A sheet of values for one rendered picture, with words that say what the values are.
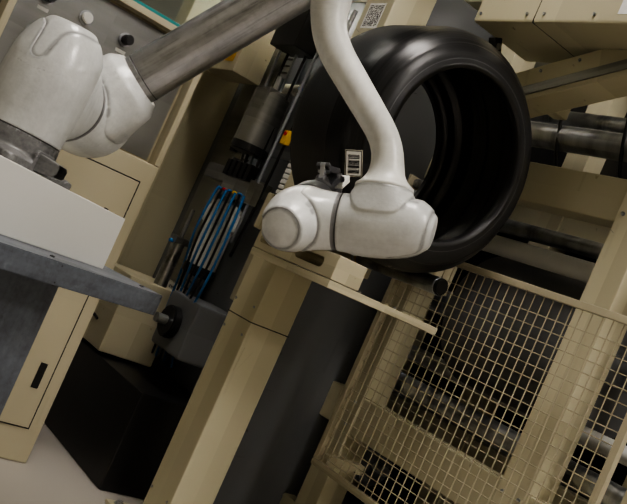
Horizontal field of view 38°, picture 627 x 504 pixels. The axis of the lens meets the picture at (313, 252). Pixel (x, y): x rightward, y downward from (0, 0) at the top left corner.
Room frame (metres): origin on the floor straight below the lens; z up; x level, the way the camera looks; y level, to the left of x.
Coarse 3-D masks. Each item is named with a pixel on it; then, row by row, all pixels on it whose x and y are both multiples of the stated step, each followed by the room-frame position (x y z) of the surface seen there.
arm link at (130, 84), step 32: (224, 0) 1.79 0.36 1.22; (256, 0) 1.77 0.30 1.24; (288, 0) 1.78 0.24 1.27; (352, 0) 1.85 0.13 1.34; (192, 32) 1.78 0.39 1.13; (224, 32) 1.78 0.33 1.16; (256, 32) 1.80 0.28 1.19; (128, 64) 1.79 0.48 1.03; (160, 64) 1.78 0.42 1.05; (192, 64) 1.79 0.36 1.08; (128, 96) 1.76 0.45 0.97; (160, 96) 1.83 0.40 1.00; (96, 128) 1.75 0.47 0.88; (128, 128) 1.81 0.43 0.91
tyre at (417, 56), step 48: (384, 48) 2.07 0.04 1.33; (432, 48) 2.06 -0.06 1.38; (480, 48) 2.14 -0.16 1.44; (336, 96) 2.08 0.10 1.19; (384, 96) 2.02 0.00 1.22; (432, 96) 2.46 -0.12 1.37; (480, 96) 2.42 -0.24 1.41; (336, 144) 2.05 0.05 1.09; (480, 144) 2.48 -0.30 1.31; (528, 144) 2.29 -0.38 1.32; (432, 192) 2.53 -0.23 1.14; (480, 192) 2.46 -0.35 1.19; (480, 240) 2.27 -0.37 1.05
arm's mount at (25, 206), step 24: (0, 168) 1.45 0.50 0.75; (24, 168) 1.48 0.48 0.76; (0, 192) 1.47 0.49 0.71; (24, 192) 1.50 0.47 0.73; (48, 192) 1.54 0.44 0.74; (72, 192) 1.58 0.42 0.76; (0, 216) 1.48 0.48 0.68; (24, 216) 1.52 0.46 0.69; (48, 216) 1.55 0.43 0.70; (72, 216) 1.59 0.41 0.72; (96, 216) 1.63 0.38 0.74; (24, 240) 1.53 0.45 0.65; (48, 240) 1.57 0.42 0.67; (72, 240) 1.61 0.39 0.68; (96, 240) 1.65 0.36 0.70; (96, 264) 1.67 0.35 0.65
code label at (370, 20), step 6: (372, 6) 2.49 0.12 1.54; (378, 6) 2.47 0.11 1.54; (384, 6) 2.45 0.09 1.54; (372, 12) 2.48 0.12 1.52; (378, 12) 2.46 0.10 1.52; (366, 18) 2.49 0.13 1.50; (372, 18) 2.47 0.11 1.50; (378, 18) 2.45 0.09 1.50; (366, 24) 2.48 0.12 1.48; (372, 24) 2.46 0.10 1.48
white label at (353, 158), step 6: (348, 150) 2.03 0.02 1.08; (354, 150) 2.03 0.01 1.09; (360, 150) 2.03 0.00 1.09; (348, 156) 2.04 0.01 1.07; (354, 156) 2.03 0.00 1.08; (360, 156) 2.03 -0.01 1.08; (348, 162) 2.04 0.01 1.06; (354, 162) 2.04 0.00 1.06; (360, 162) 2.03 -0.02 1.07; (348, 168) 2.05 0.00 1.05; (354, 168) 2.04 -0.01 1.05; (360, 168) 2.04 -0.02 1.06; (348, 174) 2.05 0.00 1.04; (354, 174) 2.04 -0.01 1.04; (360, 174) 2.04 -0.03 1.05
